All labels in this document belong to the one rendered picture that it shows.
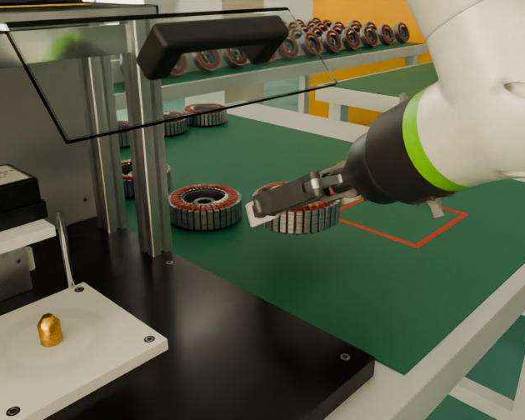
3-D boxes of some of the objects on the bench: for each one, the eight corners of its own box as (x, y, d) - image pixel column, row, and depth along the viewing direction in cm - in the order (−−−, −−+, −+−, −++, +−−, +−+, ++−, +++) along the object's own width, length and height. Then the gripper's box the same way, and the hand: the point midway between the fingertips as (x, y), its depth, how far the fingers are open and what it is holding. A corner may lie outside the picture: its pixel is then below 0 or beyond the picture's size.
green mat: (593, 198, 91) (593, 197, 91) (404, 375, 51) (404, 373, 51) (216, 111, 151) (216, 110, 151) (-9, 160, 111) (-10, 159, 110)
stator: (152, 224, 81) (151, 201, 80) (193, 198, 91) (192, 177, 89) (218, 238, 77) (217, 214, 75) (254, 210, 86) (254, 188, 85)
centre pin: (67, 340, 50) (62, 315, 49) (46, 349, 49) (42, 324, 48) (56, 331, 51) (52, 307, 50) (36, 340, 50) (32, 315, 49)
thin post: (82, 296, 59) (70, 211, 55) (69, 302, 58) (55, 215, 54) (75, 290, 60) (62, 207, 57) (62, 296, 59) (47, 211, 55)
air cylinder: (33, 289, 61) (25, 244, 59) (-38, 317, 56) (-50, 269, 54) (13, 273, 64) (5, 230, 62) (-56, 298, 59) (-68, 252, 57)
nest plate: (168, 349, 51) (167, 338, 50) (7, 440, 41) (3, 427, 40) (85, 291, 60) (83, 281, 60) (-63, 352, 50) (-66, 342, 50)
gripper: (309, 219, 46) (216, 254, 66) (495, 177, 57) (367, 217, 77) (287, 135, 47) (200, 194, 66) (473, 109, 58) (352, 167, 77)
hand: (297, 203), depth 70 cm, fingers closed on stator, 11 cm apart
